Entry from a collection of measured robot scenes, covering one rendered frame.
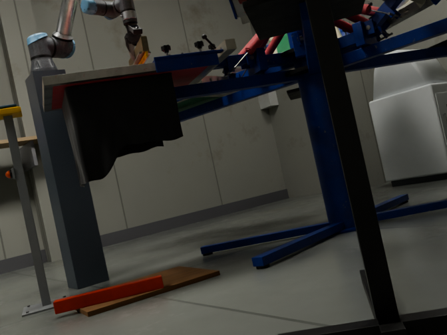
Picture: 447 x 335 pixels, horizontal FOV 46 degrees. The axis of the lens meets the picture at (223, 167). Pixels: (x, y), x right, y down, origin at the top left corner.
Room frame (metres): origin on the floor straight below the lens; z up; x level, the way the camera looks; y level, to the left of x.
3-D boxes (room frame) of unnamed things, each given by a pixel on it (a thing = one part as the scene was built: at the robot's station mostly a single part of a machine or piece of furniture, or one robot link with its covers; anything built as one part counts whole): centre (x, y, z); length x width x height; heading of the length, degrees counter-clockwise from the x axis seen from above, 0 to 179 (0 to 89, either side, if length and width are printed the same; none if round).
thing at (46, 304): (2.49, 0.96, 0.48); 0.22 x 0.22 x 0.96; 20
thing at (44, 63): (2.92, 0.87, 1.25); 0.15 x 0.15 x 0.10
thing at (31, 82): (2.92, 0.87, 0.60); 0.18 x 0.18 x 1.20; 34
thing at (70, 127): (2.46, 0.66, 0.74); 0.45 x 0.03 x 0.43; 20
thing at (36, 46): (2.92, 0.87, 1.37); 0.13 x 0.12 x 0.14; 140
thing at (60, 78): (2.56, 0.38, 0.97); 0.79 x 0.58 x 0.04; 110
